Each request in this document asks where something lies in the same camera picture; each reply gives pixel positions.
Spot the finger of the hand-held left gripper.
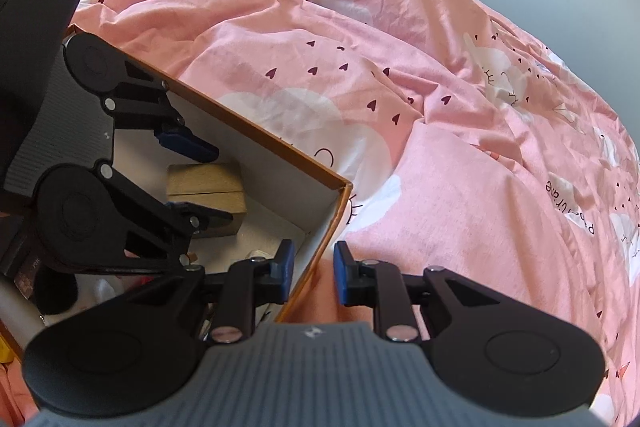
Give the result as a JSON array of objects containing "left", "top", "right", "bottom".
[
  {"left": 100, "top": 164, "right": 235, "bottom": 277},
  {"left": 105, "top": 57, "right": 220, "bottom": 164}
]

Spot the printed card box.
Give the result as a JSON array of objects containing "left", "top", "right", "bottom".
[{"left": 0, "top": 212, "right": 53, "bottom": 300}]

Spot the orange cardboard box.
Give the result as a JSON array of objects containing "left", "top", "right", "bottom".
[{"left": 60, "top": 23, "right": 355, "bottom": 328}]

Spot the wooden block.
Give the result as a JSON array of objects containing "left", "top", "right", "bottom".
[{"left": 166, "top": 163, "right": 248, "bottom": 239}]

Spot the pink printed blanket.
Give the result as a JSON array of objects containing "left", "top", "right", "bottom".
[{"left": 0, "top": 0, "right": 640, "bottom": 425}]

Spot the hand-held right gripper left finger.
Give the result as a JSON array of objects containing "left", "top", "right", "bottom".
[{"left": 127, "top": 239, "right": 296, "bottom": 344}]

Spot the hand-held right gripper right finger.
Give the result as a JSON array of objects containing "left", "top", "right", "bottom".
[{"left": 333, "top": 240, "right": 507, "bottom": 342}]

